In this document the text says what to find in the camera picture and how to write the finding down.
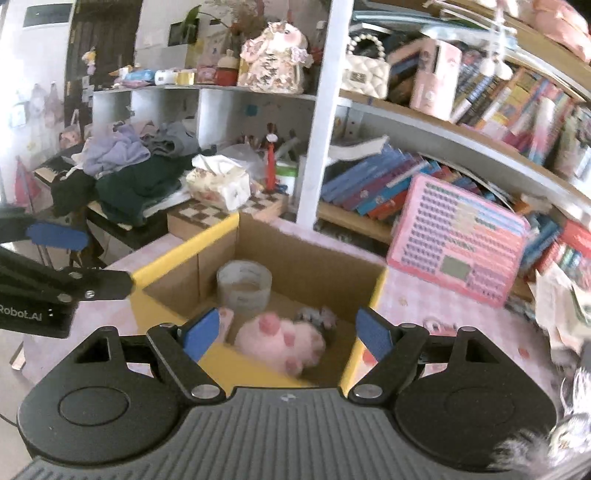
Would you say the clear tape roll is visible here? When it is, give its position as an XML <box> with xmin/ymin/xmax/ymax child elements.
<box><xmin>217</xmin><ymin>260</ymin><xmax>273</xmax><ymax>315</ymax></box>

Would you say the row of blue books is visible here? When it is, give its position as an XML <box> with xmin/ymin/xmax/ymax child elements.
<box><xmin>321</xmin><ymin>143</ymin><xmax>444</xmax><ymax>222</ymax></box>

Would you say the white bookshelf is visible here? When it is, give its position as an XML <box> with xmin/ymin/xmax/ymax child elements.
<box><xmin>90</xmin><ymin>0</ymin><xmax>591</xmax><ymax>245</ymax></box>

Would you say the pink doll figurine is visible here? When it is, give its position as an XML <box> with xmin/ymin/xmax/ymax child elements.
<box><xmin>237</xmin><ymin>21</ymin><xmax>310</xmax><ymax>94</ymax></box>

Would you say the yellow cardboard box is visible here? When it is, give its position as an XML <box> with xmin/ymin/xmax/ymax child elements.
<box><xmin>131</xmin><ymin>212</ymin><xmax>387</xmax><ymax>398</ymax></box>

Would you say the grey fluffy fabric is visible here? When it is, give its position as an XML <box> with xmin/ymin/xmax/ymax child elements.
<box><xmin>489</xmin><ymin>369</ymin><xmax>591</xmax><ymax>480</ymax></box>

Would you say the checkered board box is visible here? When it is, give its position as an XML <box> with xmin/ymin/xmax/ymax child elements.
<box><xmin>167</xmin><ymin>191</ymin><xmax>289</xmax><ymax>241</ymax></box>

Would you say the pink plush pig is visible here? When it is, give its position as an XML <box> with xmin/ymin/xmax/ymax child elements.
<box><xmin>219</xmin><ymin>308</ymin><xmax>328</xmax><ymax>376</ymax></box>

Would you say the messy pile of papers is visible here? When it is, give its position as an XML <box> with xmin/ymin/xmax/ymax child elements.
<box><xmin>531</xmin><ymin>263</ymin><xmax>591</xmax><ymax>356</ymax></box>

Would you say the pile of clothes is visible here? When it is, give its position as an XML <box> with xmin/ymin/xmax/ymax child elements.
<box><xmin>51</xmin><ymin>121</ymin><xmax>201</xmax><ymax>227</ymax></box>

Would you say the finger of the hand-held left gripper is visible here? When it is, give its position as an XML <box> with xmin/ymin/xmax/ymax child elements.
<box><xmin>0</xmin><ymin>207</ymin><xmax>90</xmax><ymax>252</ymax></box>
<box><xmin>0</xmin><ymin>249</ymin><xmax>136</xmax><ymax>305</ymax></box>

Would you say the white and green cup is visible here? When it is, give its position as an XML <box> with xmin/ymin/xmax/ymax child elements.
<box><xmin>274</xmin><ymin>161</ymin><xmax>298</xmax><ymax>197</ymax></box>

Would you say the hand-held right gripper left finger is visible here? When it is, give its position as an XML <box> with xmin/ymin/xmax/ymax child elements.
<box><xmin>44</xmin><ymin>308</ymin><xmax>223</xmax><ymax>401</ymax></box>

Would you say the red jar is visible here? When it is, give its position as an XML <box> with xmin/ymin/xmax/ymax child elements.
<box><xmin>217</xmin><ymin>50</ymin><xmax>239</xmax><ymax>86</ymax></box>

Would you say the pink checkered printed tablecloth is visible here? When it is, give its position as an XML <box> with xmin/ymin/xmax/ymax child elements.
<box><xmin>23</xmin><ymin>217</ymin><xmax>573</xmax><ymax>416</ymax></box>

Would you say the red pen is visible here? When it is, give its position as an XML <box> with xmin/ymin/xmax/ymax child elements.
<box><xmin>264</xmin><ymin>134</ymin><xmax>278</xmax><ymax>192</ymax></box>

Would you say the white quilted handbag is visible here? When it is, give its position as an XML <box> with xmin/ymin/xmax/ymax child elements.
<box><xmin>342</xmin><ymin>34</ymin><xmax>391</xmax><ymax>100</ymax></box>

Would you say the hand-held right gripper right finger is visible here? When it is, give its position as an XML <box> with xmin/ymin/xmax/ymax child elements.
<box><xmin>347</xmin><ymin>308</ymin><xmax>515</xmax><ymax>401</ymax></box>

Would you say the floral tissue pack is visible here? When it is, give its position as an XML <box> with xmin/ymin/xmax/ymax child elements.
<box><xmin>186</xmin><ymin>154</ymin><xmax>252</xmax><ymax>213</ymax></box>

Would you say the green plant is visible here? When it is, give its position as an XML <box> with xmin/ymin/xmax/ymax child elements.
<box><xmin>184</xmin><ymin>4</ymin><xmax>219</xmax><ymax>43</ymax></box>

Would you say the grey patterned cube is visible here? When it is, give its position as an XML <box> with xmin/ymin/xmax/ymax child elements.
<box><xmin>295</xmin><ymin>305</ymin><xmax>338</xmax><ymax>333</ymax></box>

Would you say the row of upright books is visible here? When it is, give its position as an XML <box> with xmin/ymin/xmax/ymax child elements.
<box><xmin>450</xmin><ymin>51</ymin><xmax>591</xmax><ymax>181</ymax></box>

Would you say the pink learning tablet toy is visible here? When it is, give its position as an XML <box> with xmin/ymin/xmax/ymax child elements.
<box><xmin>387</xmin><ymin>174</ymin><xmax>531</xmax><ymax>308</ymax></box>

